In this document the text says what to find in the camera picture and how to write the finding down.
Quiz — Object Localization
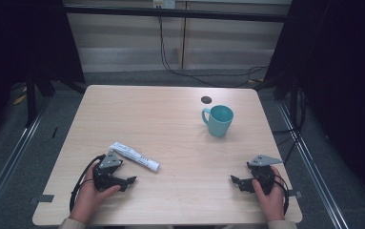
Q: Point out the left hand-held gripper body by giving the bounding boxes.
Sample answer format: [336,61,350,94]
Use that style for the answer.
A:
[91,151,128,193]

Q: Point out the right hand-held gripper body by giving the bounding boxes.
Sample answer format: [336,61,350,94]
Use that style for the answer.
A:
[246,154,283,196]

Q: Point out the white toothpaste tube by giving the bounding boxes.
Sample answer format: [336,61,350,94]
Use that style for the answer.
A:
[108,141,161,174]

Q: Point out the teal mug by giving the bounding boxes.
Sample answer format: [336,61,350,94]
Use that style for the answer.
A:
[201,104,234,138]

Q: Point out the person's right hand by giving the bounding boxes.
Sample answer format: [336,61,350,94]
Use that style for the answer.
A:
[252,165,286,222]

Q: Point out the person's left hand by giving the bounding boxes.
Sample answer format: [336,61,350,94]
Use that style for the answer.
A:
[69,160,122,224]

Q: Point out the black metal stand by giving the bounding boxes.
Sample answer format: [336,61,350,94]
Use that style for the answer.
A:
[25,66,57,128]
[274,75,308,132]

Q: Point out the yellow floor scrap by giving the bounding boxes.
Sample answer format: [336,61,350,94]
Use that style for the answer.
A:
[12,94,28,106]

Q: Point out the black curtain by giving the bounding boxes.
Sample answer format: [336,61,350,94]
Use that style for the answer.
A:
[262,0,365,208]
[0,0,87,141]

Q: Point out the black horizontal bar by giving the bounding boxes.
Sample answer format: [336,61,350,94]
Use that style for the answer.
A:
[65,4,290,24]

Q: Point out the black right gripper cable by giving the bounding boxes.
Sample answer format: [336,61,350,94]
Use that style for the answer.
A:
[273,174,291,215]

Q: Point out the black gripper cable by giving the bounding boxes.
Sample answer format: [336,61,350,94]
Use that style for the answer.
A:
[69,154,107,214]
[273,174,291,215]

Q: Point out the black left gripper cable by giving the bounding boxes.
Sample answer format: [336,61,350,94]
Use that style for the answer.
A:
[69,154,107,214]

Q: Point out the black floor cable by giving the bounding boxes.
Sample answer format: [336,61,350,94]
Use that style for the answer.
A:
[271,90,308,166]

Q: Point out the metal floor rail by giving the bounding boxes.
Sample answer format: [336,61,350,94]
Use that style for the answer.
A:
[0,94,52,220]
[276,101,351,229]

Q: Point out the black wall cable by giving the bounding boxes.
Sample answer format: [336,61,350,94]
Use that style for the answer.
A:
[157,15,269,89]

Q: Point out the white wall socket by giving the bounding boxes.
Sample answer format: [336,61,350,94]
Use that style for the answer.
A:
[152,0,176,10]

